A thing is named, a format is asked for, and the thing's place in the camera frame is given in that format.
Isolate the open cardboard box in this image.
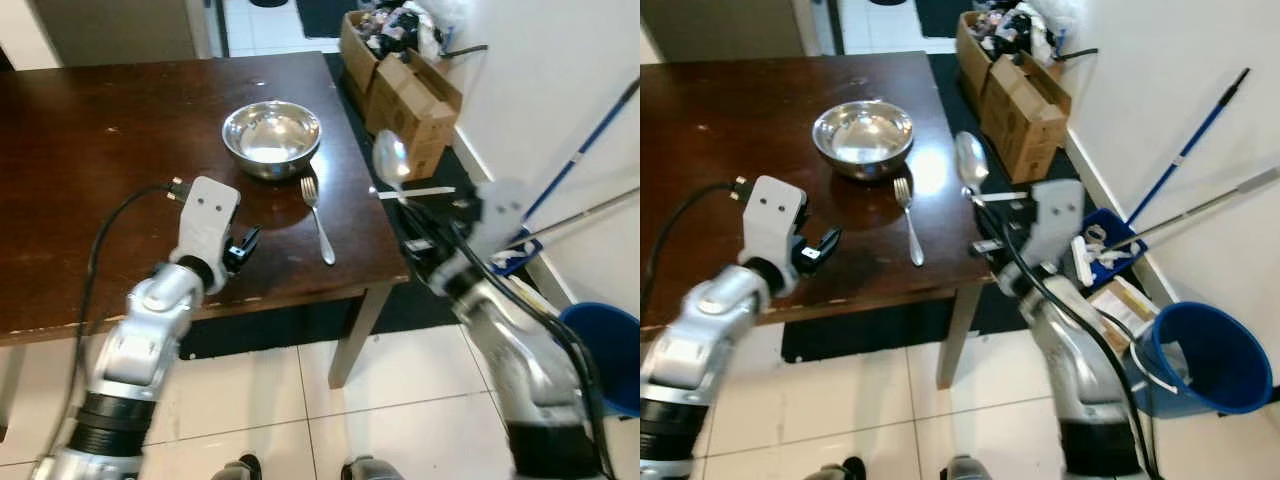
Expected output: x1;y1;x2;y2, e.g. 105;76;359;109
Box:
338;10;446;97
955;10;1061;97

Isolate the blue dustpan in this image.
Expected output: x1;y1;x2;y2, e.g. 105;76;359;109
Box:
1070;208;1151;291
490;235;547;277

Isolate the steel bowl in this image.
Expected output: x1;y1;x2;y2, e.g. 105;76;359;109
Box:
221;100;323;181
812;99;915;182

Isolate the blue mop pole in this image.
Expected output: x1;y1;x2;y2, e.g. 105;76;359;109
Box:
1125;67;1253;226
520;78;641;226

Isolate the closed cardboard box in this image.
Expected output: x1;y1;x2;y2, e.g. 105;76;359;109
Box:
980;55;1073;184
365;55;464;183

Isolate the white plastic bag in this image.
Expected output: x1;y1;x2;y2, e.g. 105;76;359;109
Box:
415;0;473;41
1025;0;1086;46

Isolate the blue plastic bucket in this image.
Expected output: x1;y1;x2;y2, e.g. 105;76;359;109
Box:
558;302;641;419
1125;300;1274;417

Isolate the silver metal pole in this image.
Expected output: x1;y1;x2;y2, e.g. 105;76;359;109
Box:
1100;166;1280;257
515;188;641;247

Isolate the dark wooden table leg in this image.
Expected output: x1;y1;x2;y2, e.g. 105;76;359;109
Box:
328;283;393;389
0;345;28;443
936;283;986;391

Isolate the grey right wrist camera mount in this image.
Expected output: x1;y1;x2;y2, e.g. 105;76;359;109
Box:
1030;178;1086;269
470;180;531;261

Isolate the grey brown door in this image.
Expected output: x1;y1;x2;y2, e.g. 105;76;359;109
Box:
30;0;216;67
655;0;816;63

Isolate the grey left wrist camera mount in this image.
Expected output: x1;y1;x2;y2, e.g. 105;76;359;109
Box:
178;176;241;266
745;175;807;296

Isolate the silver fork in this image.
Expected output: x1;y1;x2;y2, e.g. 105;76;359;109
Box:
300;176;337;266
893;177;926;267

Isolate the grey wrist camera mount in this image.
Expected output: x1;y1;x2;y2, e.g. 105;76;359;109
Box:
178;176;241;266
745;175;807;296
470;180;531;261
1030;178;1086;269

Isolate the black doormat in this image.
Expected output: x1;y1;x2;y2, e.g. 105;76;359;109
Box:
295;0;349;39
915;0;969;39

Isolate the silver spoon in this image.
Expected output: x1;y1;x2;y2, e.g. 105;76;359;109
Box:
953;130;992;207
372;129;413;207

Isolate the black clutter bundle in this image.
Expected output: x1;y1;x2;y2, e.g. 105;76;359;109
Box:
358;3;441;56
975;3;1051;56

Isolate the small flat cardboard box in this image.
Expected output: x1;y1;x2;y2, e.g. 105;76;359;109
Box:
1088;278;1163;348
508;274;563;323

